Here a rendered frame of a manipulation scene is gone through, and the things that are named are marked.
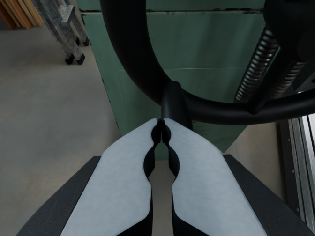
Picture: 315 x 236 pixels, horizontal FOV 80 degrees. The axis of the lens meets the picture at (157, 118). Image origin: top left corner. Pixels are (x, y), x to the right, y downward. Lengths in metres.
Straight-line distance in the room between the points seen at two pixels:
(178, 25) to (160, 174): 0.69
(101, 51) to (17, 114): 0.94
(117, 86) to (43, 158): 0.69
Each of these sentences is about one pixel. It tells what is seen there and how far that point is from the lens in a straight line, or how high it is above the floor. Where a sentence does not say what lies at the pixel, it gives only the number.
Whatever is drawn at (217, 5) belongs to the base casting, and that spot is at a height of 0.72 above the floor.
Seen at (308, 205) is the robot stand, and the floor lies 0.19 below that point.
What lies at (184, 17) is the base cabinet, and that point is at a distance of 0.35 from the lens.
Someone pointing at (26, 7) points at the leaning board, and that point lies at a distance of 1.79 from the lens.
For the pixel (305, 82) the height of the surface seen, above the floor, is 0.57.
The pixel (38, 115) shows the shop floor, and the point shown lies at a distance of 1.21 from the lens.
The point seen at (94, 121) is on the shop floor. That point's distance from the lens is 1.06.
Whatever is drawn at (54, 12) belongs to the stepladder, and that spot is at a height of 0.32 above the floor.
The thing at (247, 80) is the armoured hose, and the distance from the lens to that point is 0.30.
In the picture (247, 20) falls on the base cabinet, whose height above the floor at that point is 0.69.
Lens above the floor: 0.88
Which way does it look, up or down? 58 degrees down
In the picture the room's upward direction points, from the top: 2 degrees clockwise
